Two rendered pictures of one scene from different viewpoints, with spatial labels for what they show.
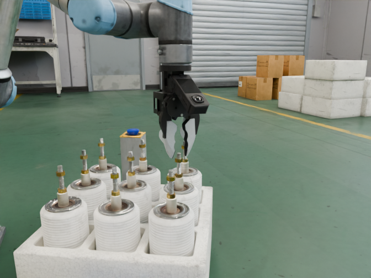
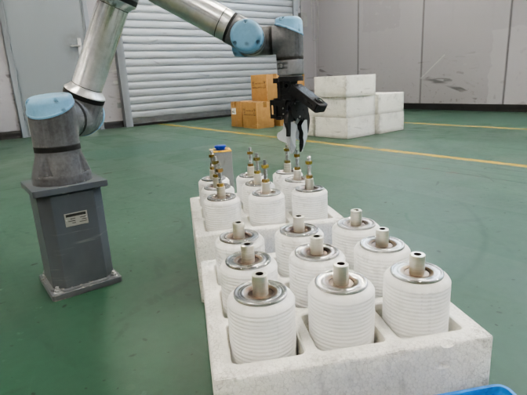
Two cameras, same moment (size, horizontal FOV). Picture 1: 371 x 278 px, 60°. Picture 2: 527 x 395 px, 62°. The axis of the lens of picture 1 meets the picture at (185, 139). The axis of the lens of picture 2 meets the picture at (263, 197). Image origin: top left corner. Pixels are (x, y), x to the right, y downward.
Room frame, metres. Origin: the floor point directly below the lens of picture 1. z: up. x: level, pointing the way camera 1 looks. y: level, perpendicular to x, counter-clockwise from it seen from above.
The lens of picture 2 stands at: (-0.44, 0.48, 0.54)
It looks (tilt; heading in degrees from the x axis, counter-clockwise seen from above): 15 degrees down; 343
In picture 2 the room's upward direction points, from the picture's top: 3 degrees counter-clockwise
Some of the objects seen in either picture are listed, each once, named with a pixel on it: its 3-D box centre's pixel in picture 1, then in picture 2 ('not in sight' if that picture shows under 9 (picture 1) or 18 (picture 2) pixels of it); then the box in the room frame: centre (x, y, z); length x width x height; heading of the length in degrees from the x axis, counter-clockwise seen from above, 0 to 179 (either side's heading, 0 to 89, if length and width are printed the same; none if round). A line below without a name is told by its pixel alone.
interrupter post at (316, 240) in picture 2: not in sight; (316, 244); (0.20, 0.20, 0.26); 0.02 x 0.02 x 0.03
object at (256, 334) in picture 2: not in sight; (263, 349); (0.10, 0.33, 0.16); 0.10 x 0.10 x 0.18
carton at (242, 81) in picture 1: (250, 86); (245, 113); (4.87, -0.98, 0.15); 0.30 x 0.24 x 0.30; 108
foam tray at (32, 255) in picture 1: (134, 244); (260, 236); (0.74, 0.13, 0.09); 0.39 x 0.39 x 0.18; 83
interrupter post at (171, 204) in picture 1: (171, 204); (309, 183); (0.61, 0.03, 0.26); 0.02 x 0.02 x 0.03
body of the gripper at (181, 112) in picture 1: (174, 91); (288, 98); (0.75, 0.03, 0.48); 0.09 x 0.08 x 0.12; 28
